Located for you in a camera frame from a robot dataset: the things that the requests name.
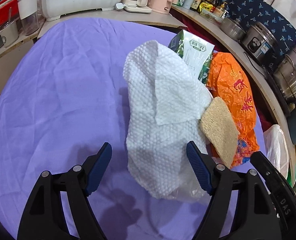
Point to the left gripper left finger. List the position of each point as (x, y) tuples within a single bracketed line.
[(95, 167)]

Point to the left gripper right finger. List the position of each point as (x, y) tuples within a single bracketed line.
[(202, 165)]

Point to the beige loofah sponge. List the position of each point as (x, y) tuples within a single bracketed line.
[(218, 126)]

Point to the orange snack wrapper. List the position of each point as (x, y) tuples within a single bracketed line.
[(245, 149)]

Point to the white paper towel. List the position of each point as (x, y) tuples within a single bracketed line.
[(166, 104)]

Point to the orange tea bag wrapper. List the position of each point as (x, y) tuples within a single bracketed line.
[(227, 80)]

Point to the green white milk carton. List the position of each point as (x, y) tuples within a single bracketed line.
[(196, 52)]

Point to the clear plastic bag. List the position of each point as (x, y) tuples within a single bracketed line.
[(189, 191)]

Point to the white lined trash bin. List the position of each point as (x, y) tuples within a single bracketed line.
[(276, 149)]

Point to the purple tablecloth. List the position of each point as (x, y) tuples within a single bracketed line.
[(67, 97)]

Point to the red cloth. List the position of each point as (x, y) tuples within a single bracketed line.
[(264, 114)]

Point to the black induction cooker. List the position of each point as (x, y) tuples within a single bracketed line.
[(277, 92)]

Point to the large steel steamer pot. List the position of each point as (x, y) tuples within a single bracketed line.
[(285, 76)]

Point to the steel rice cooker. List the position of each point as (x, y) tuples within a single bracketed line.
[(261, 45)]

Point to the small steel pot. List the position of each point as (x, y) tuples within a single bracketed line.
[(232, 29)]

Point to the dark sauce bottle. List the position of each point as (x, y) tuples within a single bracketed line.
[(195, 5)]

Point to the red cap sauce bottle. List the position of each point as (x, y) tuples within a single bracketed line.
[(214, 4)]

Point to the blue patterned cloth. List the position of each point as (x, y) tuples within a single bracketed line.
[(248, 12)]

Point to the red basin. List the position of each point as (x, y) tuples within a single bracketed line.
[(5, 6)]

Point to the white cup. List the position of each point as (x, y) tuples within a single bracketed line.
[(28, 13)]

